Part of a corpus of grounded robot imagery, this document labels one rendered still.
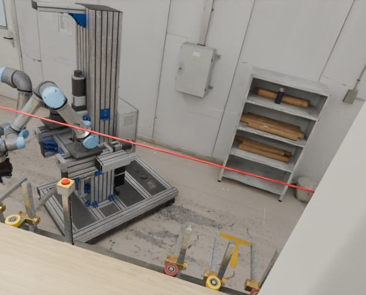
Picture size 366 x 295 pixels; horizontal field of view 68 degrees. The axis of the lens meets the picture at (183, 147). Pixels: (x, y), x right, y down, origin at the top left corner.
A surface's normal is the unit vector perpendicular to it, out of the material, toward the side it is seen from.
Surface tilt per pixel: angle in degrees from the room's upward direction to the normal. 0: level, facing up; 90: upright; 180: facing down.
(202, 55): 90
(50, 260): 0
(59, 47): 90
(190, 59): 90
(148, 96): 90
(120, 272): 0
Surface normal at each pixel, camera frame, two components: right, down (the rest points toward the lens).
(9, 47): -0.29, 0.46
